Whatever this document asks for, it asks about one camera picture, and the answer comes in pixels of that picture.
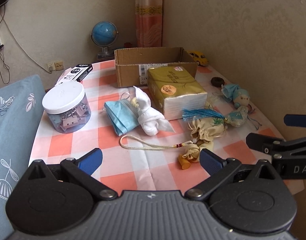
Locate orange finger cot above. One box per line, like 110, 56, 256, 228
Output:
178, 154, 195, 170

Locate cream sachet with cord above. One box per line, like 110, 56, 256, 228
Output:
119, 118, 227, 163

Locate blue patterned sachet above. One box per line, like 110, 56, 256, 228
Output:
225, 106, 262, 130

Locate blue plush doll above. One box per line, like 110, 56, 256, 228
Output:
221, 83, 250, 109

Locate blue face mask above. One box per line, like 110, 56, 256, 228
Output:
104, 92, 139, 136

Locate cream pouch blue tassel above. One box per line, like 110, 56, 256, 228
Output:
182, 108, 225, 121

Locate white knotted cloth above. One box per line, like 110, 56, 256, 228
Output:
131, 86, 174, 136

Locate clear jar of binder clips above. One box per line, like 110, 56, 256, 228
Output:
42, 81, 91, 133

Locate orange checkered tablecloth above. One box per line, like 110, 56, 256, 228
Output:
29, 60, 306, 193

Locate dark brown hair scrunchie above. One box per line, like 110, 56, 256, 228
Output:
211, 77, 225, 88

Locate blue embroidered pillow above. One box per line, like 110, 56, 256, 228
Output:
0, 75, 45, 239

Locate black white pen box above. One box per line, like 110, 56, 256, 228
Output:
56, 64, 93, 86

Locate gold tissue pack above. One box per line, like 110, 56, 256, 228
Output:
147, 66, 208, 121

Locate cardboard box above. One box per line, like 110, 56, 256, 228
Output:
114, 47, 197, 88

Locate yellow toy car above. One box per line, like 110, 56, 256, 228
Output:
186, 50, 209, 67

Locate blue desk globe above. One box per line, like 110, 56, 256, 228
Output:
91, 21, 119, 60

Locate peach patterned curtain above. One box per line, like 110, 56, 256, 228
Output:
135, 0, 163, 48

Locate wall power socket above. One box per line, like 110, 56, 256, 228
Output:
47, 61, 64, 72

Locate white wall cable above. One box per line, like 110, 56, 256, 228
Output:
3, 11, 53, 74

